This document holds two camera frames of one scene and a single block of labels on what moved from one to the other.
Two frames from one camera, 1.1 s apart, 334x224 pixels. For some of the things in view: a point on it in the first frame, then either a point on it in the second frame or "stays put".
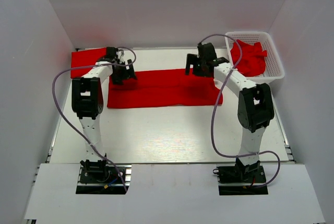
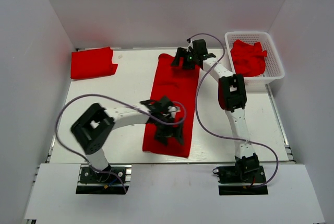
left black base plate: [100, 183] stays put
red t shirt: [163, 89] -> [182, 85]
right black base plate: [241, 180] stays put
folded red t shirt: [85, 58] stays put
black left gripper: [128, 73] -> [162, 135]
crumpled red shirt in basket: [253, 63] stays put
